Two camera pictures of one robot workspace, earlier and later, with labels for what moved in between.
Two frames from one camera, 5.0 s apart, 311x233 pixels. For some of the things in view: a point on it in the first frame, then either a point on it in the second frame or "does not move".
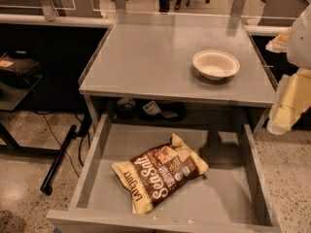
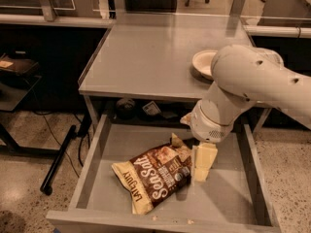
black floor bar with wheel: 47,187 does not move
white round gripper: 300,43 to 204,126
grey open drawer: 232,196 does not move
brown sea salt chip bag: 160,172 does not move
